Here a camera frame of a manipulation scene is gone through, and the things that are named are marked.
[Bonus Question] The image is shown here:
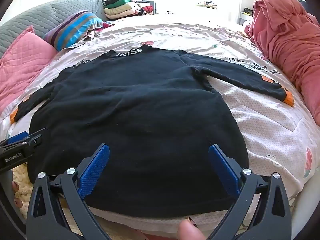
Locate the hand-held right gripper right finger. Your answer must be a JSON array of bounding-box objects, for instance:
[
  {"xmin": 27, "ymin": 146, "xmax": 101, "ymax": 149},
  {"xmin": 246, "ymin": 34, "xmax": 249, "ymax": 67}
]
[{"xmin": 208, "ymin": 144, "xmax": 293, "ymax": 240}]

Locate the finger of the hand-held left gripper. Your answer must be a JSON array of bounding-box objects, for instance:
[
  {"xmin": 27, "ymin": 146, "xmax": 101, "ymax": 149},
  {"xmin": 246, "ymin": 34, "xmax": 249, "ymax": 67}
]
[{"xmin": 0, "ymin": 127, "xmax": 49, "ymax": 155}]

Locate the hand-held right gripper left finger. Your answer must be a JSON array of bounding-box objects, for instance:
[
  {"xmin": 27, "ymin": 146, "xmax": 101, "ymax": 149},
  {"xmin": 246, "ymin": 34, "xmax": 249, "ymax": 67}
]
[{"xmin": 26, "ymin": 144, "xmax": 118, "ymax": 240}]

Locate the black sweater with orange cuffs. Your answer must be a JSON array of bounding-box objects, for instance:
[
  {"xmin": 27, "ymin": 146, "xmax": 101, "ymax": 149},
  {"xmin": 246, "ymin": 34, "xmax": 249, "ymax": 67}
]
[{"xmin": 10, "ymin": 44, "xmax": 294, "ymax": 218}]

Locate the pile of folded clothes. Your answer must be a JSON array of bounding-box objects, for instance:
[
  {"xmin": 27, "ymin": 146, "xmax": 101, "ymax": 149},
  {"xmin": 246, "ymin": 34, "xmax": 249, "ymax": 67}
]
[{"xmin": 102, "ymin": 0, "xmax": 157, "ymax": 20}]

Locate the person's left hand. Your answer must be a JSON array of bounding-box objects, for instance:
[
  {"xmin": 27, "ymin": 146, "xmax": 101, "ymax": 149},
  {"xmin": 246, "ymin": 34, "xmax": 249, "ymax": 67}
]
[{"xmin": 11, "ymin": 180, "xmax": 24, "ymax": 209}]

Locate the person's right hand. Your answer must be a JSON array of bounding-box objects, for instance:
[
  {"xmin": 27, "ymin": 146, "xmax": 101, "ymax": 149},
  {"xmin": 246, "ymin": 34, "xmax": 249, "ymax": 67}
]
[{"xmin": 177, "ymin": 220, "xmax": 207, "ymax": 240}]

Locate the beige fluffy blanket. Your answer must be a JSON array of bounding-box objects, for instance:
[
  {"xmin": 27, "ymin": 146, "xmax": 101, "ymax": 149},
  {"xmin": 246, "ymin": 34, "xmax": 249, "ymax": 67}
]
[{"xmin": 11, "ymin": 164, "xmax": 65, "ymax": 230}]

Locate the pink blanket left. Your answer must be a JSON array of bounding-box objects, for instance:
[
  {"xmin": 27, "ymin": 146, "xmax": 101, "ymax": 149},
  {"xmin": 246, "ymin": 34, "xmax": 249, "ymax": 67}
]
[{"xmin": 0, "ymin": 25, "xmax": 59, "ymax": 115}]

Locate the blue striped pillow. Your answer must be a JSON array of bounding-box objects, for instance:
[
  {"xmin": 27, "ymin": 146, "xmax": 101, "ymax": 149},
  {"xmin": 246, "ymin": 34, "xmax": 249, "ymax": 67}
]
[{"xmin": 42, "ymin": 9, "xmax": 104, "ymax": 52}]

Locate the grey quilted headboard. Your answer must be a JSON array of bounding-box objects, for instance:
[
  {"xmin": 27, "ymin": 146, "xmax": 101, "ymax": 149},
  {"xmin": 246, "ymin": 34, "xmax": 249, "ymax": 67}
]
[{"xmin": 0, "ymin": 0, "xmax": 105, "ymax": 58}]

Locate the white bedside table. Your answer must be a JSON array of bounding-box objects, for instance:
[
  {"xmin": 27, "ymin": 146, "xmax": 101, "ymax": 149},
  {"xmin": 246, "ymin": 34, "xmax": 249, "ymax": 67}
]
[{"xmin": 239, "ymin": 7, "xmax": 255, "ymax": 26}]

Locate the crumpled pink blanket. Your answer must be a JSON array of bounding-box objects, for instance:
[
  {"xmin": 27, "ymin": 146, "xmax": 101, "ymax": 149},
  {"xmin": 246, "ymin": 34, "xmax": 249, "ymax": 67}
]
[{"xmin": 244, "ymin": 0, "xmax": 320, "ymax": 125}]

